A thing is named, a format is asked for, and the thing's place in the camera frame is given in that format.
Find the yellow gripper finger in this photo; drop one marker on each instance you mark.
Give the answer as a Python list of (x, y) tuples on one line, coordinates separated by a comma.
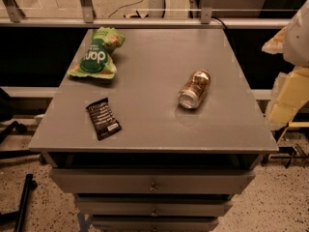
[(275, 44), (290, 92)]

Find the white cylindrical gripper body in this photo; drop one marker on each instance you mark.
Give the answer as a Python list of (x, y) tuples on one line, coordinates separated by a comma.
[(298, 39)]

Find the black rxbar chocolate wrapper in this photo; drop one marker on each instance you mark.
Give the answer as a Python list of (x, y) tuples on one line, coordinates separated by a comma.
[(103, 120)]

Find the copper soda can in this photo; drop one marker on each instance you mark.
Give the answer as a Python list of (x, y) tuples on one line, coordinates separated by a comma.
[(194, 90)]

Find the grey drawer cabinet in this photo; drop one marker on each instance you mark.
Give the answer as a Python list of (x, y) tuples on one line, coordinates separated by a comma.
[(226, 132)]

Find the middle grey drawer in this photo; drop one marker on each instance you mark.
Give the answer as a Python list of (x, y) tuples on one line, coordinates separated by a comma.
[(153, 206)]

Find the grey drawer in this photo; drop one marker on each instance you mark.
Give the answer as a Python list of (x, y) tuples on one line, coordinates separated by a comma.
[(153, 206), (152, 181), (155, 224)]

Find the green chip bag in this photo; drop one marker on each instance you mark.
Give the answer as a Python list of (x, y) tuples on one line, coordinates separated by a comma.
[(97, 61)]

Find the bottom grey drawer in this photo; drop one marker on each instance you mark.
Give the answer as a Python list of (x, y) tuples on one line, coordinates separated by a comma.
[(155, 224)]

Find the top grey drawer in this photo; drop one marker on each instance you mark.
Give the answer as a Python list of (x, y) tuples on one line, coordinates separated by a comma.
[(152, 181)]

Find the black chair base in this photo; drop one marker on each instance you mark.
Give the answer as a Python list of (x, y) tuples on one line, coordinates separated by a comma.
[(6, 114)]

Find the black metal stand leg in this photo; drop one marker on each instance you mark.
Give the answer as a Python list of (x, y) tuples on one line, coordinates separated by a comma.
[(18, 217)]

